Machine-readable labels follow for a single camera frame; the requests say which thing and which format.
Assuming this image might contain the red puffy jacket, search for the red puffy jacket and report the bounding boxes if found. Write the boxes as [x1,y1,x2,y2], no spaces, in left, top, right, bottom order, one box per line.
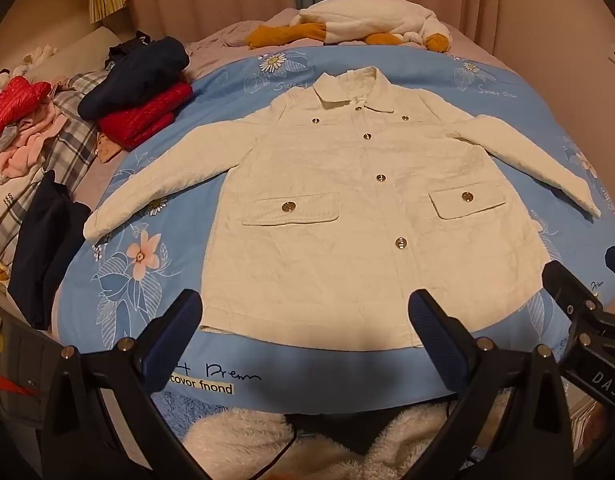
[0,76,52,153]

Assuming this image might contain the blue floral blanket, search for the blue floral blanket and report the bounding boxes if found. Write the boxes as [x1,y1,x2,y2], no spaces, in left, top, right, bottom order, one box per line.
[52,42,615,416]

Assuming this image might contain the beige headboard cushion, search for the beige headboard cushion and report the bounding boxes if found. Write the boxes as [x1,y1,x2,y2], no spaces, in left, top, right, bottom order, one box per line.
[22,25,122,81]

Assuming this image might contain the white goose plush toy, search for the white goose plush toy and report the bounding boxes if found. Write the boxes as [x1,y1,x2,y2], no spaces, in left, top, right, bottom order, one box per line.
[244,0,453,53]

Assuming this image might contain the plaid bed sheet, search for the plaid bed sheet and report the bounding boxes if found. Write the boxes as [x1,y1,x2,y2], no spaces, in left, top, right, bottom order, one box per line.
[0,70,118,241]

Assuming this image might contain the pink fleece clothes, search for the pink fleece clothes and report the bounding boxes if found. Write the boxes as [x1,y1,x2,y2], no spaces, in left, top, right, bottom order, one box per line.
[0,105,68,181]

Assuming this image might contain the mauve bed sheet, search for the mauve bed sheet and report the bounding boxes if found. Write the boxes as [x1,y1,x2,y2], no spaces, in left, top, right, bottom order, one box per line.
[184,20,493,78]

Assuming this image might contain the dark navy cloth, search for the dark navy cloth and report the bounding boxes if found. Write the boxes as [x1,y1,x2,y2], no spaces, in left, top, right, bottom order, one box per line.
[7,170,92,331]

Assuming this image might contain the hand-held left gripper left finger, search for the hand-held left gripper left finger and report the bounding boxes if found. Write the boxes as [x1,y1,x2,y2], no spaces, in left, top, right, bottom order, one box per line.
[41,288,210,480]

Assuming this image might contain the navy folded garment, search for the navy folded garment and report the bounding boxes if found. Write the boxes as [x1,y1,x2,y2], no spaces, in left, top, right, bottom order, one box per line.
[77,30,190,121]

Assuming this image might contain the black cable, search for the black cable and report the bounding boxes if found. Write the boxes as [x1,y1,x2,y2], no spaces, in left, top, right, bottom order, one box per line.
[247,415,300,480]

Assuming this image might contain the white printed garment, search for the white printed garment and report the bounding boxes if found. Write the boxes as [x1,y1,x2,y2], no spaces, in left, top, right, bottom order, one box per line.
[0,165,44,233]

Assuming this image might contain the white button-up jacket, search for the white button-up jacket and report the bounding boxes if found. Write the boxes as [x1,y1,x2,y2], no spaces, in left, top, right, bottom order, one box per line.
[83,65,602,356]

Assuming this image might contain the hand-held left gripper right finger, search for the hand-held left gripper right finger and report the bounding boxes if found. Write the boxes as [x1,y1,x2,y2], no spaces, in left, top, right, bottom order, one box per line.
[408,288,573,480]

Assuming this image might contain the small plush toys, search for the small plush toys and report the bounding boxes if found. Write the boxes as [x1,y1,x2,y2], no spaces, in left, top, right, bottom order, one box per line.
[20,42,58,68]

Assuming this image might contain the red knit sweater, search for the red knit sweater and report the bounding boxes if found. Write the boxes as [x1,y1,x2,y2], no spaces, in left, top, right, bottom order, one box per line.
[98,82,194,151]

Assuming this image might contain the white fluffy garment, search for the white fluffy garment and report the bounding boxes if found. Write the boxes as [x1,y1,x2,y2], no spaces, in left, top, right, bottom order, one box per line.
[180,400,513,480]

